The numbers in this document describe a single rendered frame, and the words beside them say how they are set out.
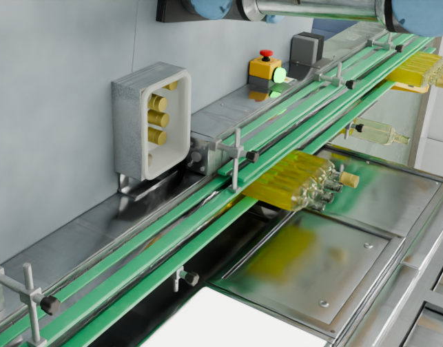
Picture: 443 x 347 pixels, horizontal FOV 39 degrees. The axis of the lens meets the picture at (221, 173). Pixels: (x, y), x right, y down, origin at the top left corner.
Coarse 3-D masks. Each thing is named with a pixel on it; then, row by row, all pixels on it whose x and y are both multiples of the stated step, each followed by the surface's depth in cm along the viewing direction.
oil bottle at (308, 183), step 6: (276, 168) 169; (282, 168) 170; (270, 174) 167; (276, 174) 166; (282, 174) 167; (288, 174) 167; (294, 174) 167; (300, 174) 167; (288, 180) 165; (294, 180) 164; (300, 180) 164; (306, 180) 164; (312, 180) 165; (306, 186) 163; (312, 186) 163; (312, 192) 163
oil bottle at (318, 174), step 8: (280, 160) 173; (288, 160) 173; (296, 160) 173; (288, 168) 170; (296, 168) 169; (304, 168) 170; (312, 168) 170; (320, 168) 170; (312, 176) 167; (320, 176) 167; (320, 184) 168
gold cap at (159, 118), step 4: (148, 112) 146; (152, 112) 146; (156, 112) 146; (160, 112) 146; (164, 112) 146; (148, 116) 146; (152, 116) 145; (156, 116) 145; (160, 116) 145; (164, 116) 145; (168, 116) 146; (148, 120) 146; (152, 120) 146; (156, 120) 145; (160, 120) 144; (164, 120) 145; (168, 120) 147; (156, 124) 146; (160, 124) 145; (164, 124) 146
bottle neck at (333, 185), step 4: (324, 180) 168; (328, 180) 167; (332, 180) 167; (324, 184) 167; (328, 184) 167; (332, 184) 166; (336, 184) 166; (340, 184) 166; (324, 188) 168; (328, 188) 167; (332, 188) 166; (336, 188) 166; (340, 188) 168; (336, 192) 167; (340, 192) 167
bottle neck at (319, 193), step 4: (316, 188) 164; (316, 192) 163; (320, 192) 163; (324, 192) 162; (328, 192) 162; (316, 196) 163; (320, 196) 162; (324, 196) 162; (328, 196) 162; (332, 196) 163; (324, 200) 162; (328, 200) 162; (332, 200) 163
